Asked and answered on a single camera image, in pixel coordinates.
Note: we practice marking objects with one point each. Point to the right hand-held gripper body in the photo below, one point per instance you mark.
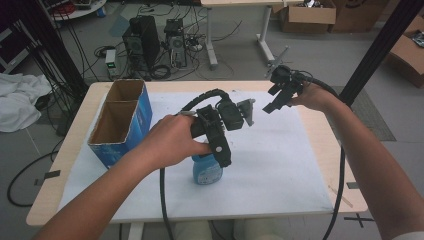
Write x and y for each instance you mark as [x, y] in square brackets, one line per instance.
[286, 80]

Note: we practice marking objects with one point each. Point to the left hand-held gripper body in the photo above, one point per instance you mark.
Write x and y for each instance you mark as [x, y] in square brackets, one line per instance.
[230, 115]

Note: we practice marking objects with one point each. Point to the blue plastic bottle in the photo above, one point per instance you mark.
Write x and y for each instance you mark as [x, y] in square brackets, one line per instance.
[206, 173]

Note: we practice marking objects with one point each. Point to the blue cardboard box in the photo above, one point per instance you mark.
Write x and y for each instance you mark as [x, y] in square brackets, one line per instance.
[141, 113]

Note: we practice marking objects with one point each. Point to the person's right hand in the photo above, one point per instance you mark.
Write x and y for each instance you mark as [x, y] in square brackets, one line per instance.
[315, 96]

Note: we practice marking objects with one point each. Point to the person's left hand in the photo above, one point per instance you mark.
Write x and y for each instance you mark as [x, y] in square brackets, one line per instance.
[170, 143]

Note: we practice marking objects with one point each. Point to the metal tripod stand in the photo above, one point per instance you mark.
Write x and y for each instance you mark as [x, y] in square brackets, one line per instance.
[276, 61]

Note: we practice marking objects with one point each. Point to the white table cloth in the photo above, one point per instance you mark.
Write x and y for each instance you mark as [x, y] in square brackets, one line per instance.
[273, 166]

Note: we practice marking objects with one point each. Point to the open brown cardboard box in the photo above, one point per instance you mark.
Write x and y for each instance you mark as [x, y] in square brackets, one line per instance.
[310, 16]

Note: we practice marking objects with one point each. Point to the small black computer tower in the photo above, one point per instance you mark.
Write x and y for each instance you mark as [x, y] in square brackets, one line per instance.
[176, 40]

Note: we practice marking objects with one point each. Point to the grey floor mat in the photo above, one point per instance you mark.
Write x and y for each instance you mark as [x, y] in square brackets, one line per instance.
[373, 116]

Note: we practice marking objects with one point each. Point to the closed brown cardboard box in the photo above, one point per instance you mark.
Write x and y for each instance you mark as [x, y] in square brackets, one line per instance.
[360, 15]

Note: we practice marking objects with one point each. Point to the small grey tape piece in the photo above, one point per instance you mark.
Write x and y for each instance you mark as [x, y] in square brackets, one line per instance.
[352, 185]

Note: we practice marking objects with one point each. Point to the thin wooden stick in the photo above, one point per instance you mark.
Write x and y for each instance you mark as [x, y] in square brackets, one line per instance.
[340, 196]

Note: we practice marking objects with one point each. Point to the large black computer tower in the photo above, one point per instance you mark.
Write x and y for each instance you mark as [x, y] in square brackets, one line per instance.
[145, 40]

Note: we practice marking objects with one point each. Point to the brown cardboard box with items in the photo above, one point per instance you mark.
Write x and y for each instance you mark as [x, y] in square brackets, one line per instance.
[406, 56]

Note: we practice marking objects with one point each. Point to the white power supply unit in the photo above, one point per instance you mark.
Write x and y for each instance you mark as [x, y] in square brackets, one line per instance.
[111, 61]

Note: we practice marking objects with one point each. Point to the black tape cross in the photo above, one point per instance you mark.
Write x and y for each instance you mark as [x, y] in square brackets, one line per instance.
[359, 219]

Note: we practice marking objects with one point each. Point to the grey tape strip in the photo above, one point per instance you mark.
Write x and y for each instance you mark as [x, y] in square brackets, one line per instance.
[50, 175]

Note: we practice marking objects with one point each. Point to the round white table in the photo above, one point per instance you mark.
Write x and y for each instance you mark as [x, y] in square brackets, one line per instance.
[83, 11]

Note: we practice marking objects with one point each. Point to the white crumpled cloth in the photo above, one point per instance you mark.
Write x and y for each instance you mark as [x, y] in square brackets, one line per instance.
[20, 100]

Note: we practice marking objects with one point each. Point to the white desk frame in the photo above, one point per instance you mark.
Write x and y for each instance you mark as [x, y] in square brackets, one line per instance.
[210, 40]

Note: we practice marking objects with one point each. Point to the black metal frame post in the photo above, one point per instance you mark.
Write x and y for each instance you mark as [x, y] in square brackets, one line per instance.
[376, 50]

